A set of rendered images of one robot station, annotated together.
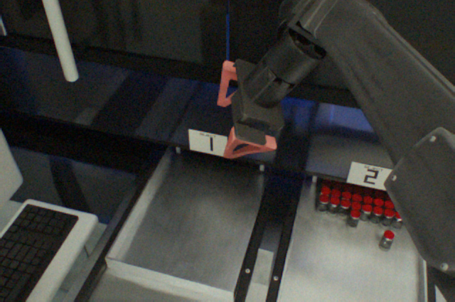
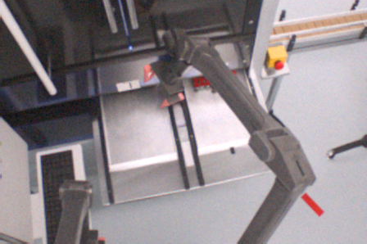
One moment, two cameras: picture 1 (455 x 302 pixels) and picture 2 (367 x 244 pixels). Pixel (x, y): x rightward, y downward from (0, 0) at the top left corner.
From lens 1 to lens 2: 72 cm
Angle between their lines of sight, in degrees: 25
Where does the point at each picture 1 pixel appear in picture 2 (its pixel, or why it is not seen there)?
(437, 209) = (260, 150)
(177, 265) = (142, 151)
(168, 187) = (112, 113)
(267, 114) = (176, 87)
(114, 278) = (117, 172)
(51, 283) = not seen: hidden behind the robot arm
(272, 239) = (179, 116)
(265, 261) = (183, 131)
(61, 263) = (80, 176)
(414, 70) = (242, 99)
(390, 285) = not seen: hidden behind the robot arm
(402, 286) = not seen: hidden behind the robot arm
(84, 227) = (78, 153)
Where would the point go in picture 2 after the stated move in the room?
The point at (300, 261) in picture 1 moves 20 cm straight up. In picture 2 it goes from (197, 121) to (198, 98)
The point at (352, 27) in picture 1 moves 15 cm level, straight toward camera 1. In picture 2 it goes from (212, 70) to (226, 124)
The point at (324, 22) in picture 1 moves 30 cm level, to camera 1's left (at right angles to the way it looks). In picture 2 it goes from (198, 64) to (91, 114)
